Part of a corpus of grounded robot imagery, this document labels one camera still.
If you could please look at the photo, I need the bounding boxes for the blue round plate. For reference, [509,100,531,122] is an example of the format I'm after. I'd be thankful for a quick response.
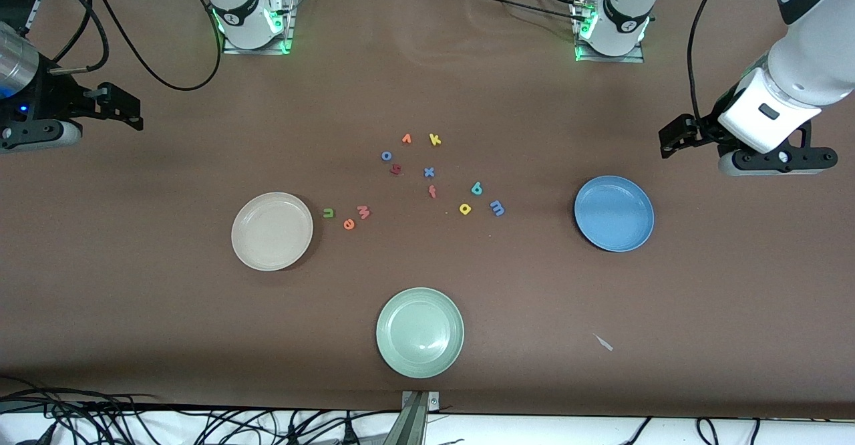
[574,175,655,253]

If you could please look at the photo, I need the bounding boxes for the brown table cover sheet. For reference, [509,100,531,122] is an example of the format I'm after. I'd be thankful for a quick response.
[0,0,855,420]

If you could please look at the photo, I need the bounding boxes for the beige round plate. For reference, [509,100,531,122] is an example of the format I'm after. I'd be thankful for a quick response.
[231,192,314,272]

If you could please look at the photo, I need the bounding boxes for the green round plate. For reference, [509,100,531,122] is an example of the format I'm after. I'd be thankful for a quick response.
[375,287,465,379]

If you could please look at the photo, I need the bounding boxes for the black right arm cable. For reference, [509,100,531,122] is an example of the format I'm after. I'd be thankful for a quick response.
[87,0,222,92]
[40,0,109,75]

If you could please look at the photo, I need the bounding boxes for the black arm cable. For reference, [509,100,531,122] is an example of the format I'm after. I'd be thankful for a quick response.
[87,0,222,92]
[40,0,109,75]
[687,0,735,125]

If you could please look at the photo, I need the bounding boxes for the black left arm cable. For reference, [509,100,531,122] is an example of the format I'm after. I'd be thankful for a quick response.
[687,0,735,125]

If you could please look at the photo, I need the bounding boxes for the black cable across table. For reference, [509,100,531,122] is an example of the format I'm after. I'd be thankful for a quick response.
[461,0,588,21]

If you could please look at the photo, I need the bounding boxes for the tangled black cables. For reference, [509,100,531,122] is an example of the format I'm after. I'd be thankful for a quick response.
[0,375,401,445]

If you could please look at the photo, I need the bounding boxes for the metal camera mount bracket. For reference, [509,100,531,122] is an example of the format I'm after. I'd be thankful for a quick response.
[384,390,440,445]

